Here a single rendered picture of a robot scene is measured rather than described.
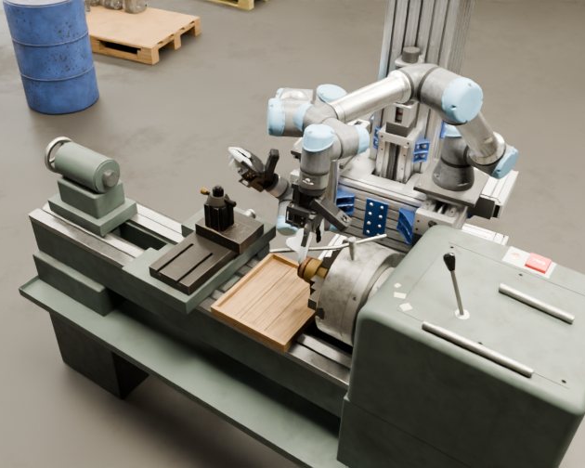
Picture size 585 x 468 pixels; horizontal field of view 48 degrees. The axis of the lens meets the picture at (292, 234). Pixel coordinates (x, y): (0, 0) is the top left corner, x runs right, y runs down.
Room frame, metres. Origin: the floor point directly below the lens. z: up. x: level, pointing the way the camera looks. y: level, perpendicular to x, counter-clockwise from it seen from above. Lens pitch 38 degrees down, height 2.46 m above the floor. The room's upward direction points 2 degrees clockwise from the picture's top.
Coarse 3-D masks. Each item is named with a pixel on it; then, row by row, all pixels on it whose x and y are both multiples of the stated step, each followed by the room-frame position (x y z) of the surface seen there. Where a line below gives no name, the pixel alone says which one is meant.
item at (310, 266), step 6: (306, 258) 1.58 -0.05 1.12; (312, 258) 1.59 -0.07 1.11; (300, 264) 1.56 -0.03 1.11; (306, 264) 1.56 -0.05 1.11; (312, 264) 1.55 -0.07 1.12; (318, 264) 1.54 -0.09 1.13; (300, 270) 1.54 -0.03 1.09; (306, 270) 1.53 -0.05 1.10; (312, 270) 1.53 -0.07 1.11; (318, 270) 1.53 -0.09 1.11; (324, 270) 1.53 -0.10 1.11; (300, 276) 1.54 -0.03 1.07; (306, 276) 1.52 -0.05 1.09; (312, 276) 1.51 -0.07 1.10; (318, 276) 1.52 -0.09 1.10; (324, 276) 1.51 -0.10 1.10
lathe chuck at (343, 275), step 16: (368, 256) 1.45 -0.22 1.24; (336, 272) 1.41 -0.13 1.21; (352, 272) 1.40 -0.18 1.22; (336, 288) 1.38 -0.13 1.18; (352, 288) 1.36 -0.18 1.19; (320, 304) 1.37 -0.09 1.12; (336, 304) 1.35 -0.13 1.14; (320, 320) 1.36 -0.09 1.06; (336, 320) 1.33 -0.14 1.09; (336, 336) 1.35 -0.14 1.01
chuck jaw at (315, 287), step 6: (312, 282) 1.49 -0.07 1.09; (318, 282) 1.48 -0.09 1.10; (312, 288) 1.46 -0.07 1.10; (318, 288) 1.46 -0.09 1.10; (312, 294) 1.43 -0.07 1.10; (318, 294) 1.43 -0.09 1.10; (312, 300) 1.40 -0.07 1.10; (312, 306) 1.40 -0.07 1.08; (318, 312) 1.37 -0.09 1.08; (324, 312) 1.36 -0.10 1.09
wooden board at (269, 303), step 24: (264, 264) 1.80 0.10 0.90; (288, 264) 1.81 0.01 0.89; (240, 288) 1.68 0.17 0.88; (264, 288) 1.68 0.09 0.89; (288, 288) 1.69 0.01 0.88; (216, 312) 1.55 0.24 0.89; (240, 312) 1.56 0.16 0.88; (264, 312) 1.56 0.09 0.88; (288, 312) 1.57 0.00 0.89; (312, 312) 1.55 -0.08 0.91; (264, 336) 1.44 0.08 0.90; (288, 336) 1.44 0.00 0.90
